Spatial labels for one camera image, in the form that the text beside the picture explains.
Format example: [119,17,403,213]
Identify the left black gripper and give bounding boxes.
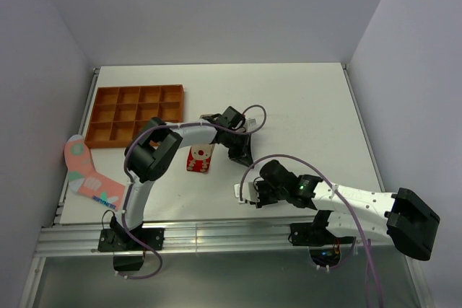
[222,130,253,169]

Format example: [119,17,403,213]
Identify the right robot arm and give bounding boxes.
[256,159,440,261]

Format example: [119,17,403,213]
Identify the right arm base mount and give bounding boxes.
[287,221,356,268]

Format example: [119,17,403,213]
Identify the orange compartment tray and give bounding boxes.
[85,84,184,149]

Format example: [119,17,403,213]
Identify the beige red reindeer sock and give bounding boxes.
[186,144,215,174]

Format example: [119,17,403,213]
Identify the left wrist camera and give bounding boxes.
[244,118,258,131]

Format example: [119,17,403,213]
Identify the aluminium frame rail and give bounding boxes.
[34,216,414,258]

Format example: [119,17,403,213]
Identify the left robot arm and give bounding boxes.
[114,107,253,250]

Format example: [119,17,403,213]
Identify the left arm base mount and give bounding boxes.
[97,228,165,272]

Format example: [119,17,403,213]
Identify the pink patterned sock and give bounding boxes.
[64,135,125,211]

